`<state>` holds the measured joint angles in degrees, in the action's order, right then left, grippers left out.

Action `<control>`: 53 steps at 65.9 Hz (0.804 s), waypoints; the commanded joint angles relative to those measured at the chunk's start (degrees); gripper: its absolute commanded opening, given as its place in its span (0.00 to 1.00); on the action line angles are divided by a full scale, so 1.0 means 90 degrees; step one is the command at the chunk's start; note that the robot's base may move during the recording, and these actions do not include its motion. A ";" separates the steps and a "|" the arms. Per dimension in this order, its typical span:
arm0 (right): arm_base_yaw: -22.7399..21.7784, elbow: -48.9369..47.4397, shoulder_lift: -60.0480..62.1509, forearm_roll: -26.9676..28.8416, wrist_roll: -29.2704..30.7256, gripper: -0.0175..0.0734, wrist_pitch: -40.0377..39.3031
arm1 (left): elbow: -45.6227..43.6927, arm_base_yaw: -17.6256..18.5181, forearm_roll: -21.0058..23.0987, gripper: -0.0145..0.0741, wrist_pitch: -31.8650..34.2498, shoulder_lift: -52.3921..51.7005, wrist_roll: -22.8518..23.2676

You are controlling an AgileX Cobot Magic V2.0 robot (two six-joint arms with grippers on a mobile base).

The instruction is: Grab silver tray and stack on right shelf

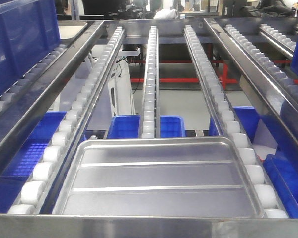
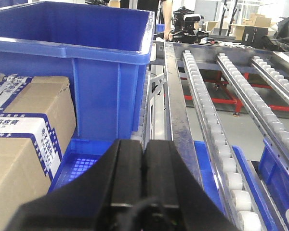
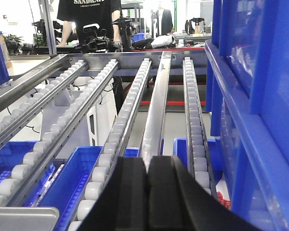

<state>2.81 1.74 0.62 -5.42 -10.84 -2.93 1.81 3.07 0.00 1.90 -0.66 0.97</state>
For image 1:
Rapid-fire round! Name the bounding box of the silver ribbed metal tray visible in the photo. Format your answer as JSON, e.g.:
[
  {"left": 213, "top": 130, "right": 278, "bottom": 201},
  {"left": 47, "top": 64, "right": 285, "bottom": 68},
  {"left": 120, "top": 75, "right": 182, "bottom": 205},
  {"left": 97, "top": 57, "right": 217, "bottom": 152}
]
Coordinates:
[{"left": 53, "top": 136, "right": 264, "bottom": 218}]

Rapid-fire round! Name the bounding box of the white machine below shelf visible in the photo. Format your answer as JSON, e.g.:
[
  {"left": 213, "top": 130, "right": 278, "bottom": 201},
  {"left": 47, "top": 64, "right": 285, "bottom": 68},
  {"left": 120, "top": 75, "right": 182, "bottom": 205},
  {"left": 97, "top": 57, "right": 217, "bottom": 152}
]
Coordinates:
[{"left": 108, "top": 48, "right": 140, "bottom": 116}]

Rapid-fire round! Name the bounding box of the grey tray far left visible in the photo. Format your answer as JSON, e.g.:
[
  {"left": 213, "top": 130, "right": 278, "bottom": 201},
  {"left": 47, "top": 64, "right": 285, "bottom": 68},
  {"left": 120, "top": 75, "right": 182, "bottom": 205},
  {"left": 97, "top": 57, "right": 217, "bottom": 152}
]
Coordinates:
[{"left": 58, "top": 21, "right": 87, "bottom": 40}]

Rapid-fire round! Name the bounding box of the middle white roller track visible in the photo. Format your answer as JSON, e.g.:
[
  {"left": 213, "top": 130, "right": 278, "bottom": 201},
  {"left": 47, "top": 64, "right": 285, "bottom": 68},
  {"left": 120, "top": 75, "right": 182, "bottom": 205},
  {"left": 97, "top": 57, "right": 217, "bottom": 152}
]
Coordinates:
[{"left": 139, "top": 26, "right": 160, "bottom": 139}]

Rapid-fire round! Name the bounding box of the white roller track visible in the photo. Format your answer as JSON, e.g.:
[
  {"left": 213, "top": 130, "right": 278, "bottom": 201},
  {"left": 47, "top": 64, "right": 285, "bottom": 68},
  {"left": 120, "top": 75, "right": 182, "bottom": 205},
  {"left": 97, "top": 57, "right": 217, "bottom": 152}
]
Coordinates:
[
  {"left": 184, "top": 25, "right": 288, "bottom": 219},
  {"left": 8, "top": 26, "right": 125, "bottom": 214},
  {"left": 139, "top": 26, "right": 160, "bottom": 139}
]

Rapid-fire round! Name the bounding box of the blue bin below centre-right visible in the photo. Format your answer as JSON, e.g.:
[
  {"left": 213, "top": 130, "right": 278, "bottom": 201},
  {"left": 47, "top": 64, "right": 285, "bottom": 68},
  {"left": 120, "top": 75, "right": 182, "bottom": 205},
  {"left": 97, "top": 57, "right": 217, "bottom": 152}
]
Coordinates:
[{"left": 160, "top": 115, "right": 186, "bottom": 138}]

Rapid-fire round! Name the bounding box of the blue bin below centre-left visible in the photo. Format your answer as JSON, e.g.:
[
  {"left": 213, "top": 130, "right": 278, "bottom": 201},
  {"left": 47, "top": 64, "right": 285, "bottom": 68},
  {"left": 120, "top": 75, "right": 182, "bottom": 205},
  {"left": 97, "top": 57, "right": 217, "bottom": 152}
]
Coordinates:
[{"left": 107, "top": 115, "right": 140, "bottom": 139}]

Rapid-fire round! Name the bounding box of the left white roller track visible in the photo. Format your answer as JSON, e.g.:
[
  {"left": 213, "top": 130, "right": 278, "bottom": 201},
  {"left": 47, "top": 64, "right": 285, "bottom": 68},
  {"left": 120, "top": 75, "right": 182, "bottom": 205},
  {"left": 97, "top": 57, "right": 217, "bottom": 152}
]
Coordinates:
[{"left": 8, "top": 26, "right": 125, "bottom": 214}]

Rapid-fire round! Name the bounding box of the right white roller track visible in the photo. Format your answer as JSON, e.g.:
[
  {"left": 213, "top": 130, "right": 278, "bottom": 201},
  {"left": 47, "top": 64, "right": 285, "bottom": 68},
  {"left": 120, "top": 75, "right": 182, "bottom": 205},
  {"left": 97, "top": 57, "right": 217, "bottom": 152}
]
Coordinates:
[{"left": 184, "top": 25, "right": 288, "bottom": 219}]

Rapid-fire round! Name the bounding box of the blue bin below right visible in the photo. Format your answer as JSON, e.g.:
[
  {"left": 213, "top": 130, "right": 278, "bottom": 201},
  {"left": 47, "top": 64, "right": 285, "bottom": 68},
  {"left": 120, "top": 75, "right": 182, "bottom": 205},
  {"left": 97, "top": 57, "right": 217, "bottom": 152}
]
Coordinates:
[{"left": 226, "top": 107, "right": 298, "bottom": 219}]

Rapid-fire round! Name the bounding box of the blue bin below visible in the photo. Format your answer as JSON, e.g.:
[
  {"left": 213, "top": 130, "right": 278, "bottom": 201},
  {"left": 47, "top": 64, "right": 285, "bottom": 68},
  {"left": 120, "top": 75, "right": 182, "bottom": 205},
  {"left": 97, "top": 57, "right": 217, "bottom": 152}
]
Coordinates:
[
  {"left": 0, "top": 111, "right": 66, "bottom": 213},
  {"left": 226, "top": 107, "right": 298, "bottom": 219}
]

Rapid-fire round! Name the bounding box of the far right roller track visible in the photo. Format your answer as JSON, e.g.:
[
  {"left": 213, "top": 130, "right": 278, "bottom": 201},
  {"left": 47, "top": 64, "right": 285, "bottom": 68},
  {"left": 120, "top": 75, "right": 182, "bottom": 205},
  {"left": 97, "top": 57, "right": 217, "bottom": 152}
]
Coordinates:
[{"left": 224, "top": 24, "right": 298, "bottom": 100}]

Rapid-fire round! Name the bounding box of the large blue bin upper left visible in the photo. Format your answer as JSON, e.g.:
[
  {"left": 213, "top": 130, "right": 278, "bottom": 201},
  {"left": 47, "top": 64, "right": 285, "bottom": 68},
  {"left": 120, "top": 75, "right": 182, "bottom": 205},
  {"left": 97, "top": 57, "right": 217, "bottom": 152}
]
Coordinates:
[{"left": 0, "top": 0, "right": 60, "bottom": 96}]

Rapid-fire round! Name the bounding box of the rightmost roller track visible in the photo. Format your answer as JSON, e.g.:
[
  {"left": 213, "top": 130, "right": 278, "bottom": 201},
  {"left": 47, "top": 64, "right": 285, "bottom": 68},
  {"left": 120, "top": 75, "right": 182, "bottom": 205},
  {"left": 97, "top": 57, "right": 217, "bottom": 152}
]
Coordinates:
[{"left": 259, "top": 24, "right": 296, "bottom": 59}]

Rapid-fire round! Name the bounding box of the blue bin below left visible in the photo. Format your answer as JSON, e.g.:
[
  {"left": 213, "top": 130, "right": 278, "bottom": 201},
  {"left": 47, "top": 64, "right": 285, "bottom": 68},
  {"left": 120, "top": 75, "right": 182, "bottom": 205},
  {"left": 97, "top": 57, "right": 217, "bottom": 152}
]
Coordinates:
[{"left": 0, "top": 111, "right": 66, "bottom": 213}]

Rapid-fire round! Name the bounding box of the red floor frame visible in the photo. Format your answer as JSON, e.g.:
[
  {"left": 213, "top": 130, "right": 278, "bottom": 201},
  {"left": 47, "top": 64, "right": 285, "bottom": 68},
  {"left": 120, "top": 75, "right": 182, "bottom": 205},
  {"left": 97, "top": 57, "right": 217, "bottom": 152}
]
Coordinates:
[{"left": 129, "top": 42, "right": 298, "bottom": 88}]

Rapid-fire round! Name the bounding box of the left steel divider rail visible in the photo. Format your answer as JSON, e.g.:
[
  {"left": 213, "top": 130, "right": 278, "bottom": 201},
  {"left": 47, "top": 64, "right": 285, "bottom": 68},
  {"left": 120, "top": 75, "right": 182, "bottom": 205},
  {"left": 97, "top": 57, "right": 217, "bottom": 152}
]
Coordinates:
[{"left": 0, "top": 20, "right": 105, "bottom": 175}]

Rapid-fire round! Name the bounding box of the steel divider rail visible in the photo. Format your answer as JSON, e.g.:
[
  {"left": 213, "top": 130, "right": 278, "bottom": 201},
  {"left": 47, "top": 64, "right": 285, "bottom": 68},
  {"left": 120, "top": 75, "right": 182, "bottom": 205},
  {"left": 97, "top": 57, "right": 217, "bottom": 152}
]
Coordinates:
[
  {"left": 0, "top": 20, "right": 105, "bottom": 175},
  {"left": 204, "top": 18, "right": 298, "bottom": 159}
]

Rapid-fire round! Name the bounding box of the right steel divider rail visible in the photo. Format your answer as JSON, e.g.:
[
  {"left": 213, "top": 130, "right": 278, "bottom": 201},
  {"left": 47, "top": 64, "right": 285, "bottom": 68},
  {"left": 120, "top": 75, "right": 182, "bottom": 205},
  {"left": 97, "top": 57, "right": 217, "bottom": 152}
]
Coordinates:
[{"left": 204, "top": 18, "right": 298, "bottom": 159}]

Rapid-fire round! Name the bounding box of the steel front shelf rail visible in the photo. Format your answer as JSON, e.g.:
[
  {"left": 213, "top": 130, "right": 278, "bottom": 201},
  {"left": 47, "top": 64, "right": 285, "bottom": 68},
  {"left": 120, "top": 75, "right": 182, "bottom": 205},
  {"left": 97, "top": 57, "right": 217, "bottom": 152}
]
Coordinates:
[{"left": 0, "top": 214, "right": 298, "bottom": 238}]

